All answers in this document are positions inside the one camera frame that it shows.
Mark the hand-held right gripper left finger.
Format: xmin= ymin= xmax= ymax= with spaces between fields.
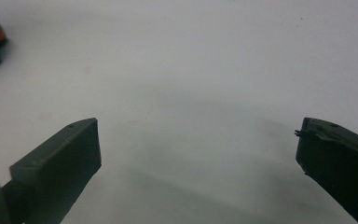
xmin=2 ymin=117 xmax=103 ymax=224

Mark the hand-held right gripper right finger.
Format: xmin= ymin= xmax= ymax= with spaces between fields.
xmin=294 ymin=117 xmax=358 ymax=224

